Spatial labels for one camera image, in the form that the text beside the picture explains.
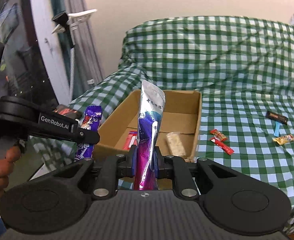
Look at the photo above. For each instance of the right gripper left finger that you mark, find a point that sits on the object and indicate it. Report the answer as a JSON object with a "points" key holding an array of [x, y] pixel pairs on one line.
{"points": [[114, 167]]}

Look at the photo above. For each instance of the silver purple snack pouch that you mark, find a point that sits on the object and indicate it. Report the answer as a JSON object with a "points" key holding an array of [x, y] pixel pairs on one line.
{"points": [[152, 103]]}

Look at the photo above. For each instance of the black smartphone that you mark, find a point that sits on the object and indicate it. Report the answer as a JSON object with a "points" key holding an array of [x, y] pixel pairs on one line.
{"points": [[68, 112]]}

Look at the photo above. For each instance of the small red orange candy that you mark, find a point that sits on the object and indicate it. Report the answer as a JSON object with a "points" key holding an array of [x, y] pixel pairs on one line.
{"points": [[219, 135]]}

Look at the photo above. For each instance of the white clip phone holder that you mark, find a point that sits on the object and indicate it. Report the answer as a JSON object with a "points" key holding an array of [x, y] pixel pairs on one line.
{"points": [[66, 23]]}

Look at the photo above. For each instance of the grey curtain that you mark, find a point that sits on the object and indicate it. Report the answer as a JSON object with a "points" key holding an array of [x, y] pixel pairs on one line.
{"points": [[82, 64]]}

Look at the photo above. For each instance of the beige rice cracker packet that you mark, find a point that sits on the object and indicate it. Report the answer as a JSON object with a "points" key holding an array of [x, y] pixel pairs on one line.
{"points": [[175, 145]]}

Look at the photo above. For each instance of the red stick snack packet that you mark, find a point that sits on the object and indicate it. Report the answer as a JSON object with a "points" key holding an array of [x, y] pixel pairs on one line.
{"points": [[222, 145]]}

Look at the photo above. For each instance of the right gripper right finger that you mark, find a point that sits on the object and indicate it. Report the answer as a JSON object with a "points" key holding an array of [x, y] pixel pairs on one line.
{"points": [[173, 173]]}

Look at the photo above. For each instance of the light blue stick packet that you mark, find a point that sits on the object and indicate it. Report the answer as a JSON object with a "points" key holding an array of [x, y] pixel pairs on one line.
{"points": [[277, 129]]}

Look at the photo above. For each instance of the person's left hand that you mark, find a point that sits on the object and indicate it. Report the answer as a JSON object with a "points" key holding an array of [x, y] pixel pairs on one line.
{"points": [[7, 166]]}

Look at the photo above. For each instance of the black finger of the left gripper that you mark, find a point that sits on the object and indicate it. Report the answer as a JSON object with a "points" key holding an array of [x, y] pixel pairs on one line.
{"points": [[87, 136]]}

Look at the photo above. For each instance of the white door frame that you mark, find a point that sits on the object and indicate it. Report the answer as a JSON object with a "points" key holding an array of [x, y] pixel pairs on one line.
{"points": [[50, 49]]}

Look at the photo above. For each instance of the yellow candy wrapper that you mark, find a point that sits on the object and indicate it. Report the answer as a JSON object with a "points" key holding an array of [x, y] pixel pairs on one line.
{"points": [[284, 139]]}

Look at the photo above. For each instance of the red white snack packet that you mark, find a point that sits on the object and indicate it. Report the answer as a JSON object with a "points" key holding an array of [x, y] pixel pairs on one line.
{"points": [[131, 139]]}

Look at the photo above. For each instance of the purple chocolate bar wrapper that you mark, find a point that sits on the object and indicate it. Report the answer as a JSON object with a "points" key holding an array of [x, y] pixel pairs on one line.
{"points": [[91, 122]]}

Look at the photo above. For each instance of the black chocolate bar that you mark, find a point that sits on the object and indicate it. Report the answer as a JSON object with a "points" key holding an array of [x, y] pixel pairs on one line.
{"points": [[277, 117]]}

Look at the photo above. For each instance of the green white checkered cloth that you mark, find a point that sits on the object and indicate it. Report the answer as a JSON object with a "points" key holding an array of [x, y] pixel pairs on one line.
{"points": [[243, 68]]}

